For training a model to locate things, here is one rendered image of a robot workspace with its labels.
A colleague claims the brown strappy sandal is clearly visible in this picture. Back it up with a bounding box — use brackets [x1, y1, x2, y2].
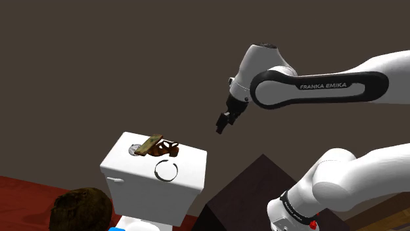
[147, 140, 180, 158]

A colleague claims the brown furry round object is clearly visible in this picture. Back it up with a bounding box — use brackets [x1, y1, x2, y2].
[48, 187, 114, 231]

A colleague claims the olive brown flat phone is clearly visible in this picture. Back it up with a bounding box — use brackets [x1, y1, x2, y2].
[133, 134, 164, 158]

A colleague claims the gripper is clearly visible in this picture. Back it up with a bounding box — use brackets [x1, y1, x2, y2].
[215, 93, 250, 135]

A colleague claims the black open ring bracelet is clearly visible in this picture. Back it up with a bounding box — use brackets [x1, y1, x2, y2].
[153, 159, 179, 183]

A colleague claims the white toilet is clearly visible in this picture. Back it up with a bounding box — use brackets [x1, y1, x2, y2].
[99, 131, 208, 231]

